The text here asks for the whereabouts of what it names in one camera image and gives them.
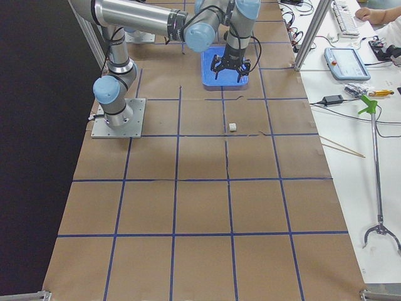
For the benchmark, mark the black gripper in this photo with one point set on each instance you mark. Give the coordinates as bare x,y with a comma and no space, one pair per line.
231,58

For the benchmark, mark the white block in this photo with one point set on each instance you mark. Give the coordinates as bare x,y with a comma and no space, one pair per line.
232,127

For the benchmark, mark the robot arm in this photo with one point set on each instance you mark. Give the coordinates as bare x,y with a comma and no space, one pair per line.
196,30

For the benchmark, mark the blue plastic tray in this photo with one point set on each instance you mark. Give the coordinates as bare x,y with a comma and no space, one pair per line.
226,79

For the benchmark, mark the person's hand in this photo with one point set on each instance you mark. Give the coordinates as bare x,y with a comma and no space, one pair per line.
365,14

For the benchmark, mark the black power adapter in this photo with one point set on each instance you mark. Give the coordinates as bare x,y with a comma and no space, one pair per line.
332,100

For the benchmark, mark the blue teach pendant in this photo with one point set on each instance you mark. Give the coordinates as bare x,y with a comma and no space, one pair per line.
346,64

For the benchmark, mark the white keyboard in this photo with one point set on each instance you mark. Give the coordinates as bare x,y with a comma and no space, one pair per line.
344,19

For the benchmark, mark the wooden chopstick pair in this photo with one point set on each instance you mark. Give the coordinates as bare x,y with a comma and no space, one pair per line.
339,147

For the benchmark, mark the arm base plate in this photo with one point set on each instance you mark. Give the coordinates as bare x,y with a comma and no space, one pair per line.
128,124
139,37

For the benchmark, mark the aluminium frame post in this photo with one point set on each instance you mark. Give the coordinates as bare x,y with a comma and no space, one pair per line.
316,22

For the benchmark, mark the green handled reacher grabber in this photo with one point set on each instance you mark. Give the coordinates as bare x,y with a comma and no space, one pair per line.
379,228

